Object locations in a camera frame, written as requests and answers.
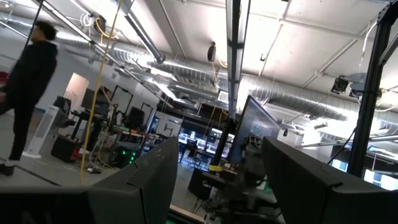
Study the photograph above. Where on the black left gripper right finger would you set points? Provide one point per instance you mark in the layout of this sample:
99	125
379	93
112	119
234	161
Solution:
304	193

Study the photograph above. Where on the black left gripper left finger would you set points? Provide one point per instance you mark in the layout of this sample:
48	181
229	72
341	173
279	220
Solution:
146	186

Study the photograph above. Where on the computer tower with green lights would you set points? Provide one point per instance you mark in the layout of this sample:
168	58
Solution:
126	155

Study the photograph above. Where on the green table mat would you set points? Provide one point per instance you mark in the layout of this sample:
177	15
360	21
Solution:
170	221

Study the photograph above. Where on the black computer monitor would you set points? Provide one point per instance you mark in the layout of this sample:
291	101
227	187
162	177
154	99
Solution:
253	124

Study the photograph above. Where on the black and red case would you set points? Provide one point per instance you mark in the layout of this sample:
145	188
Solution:
64	148

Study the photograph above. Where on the black desk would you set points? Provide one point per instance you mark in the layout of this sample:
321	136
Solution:
88	116

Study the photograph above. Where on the white tower fan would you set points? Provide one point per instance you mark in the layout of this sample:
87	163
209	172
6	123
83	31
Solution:
42	133

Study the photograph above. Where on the black ceiling speaker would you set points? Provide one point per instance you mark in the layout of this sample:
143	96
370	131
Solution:
211	52

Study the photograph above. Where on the person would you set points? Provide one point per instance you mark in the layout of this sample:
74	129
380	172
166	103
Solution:
29	77

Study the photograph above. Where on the long overhead light bar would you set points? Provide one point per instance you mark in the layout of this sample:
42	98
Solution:
236	46

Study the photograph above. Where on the silver ventilation duct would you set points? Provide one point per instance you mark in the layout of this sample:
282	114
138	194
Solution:
295	96

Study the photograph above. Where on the black metal frame post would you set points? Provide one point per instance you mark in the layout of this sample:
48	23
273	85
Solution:
370	99

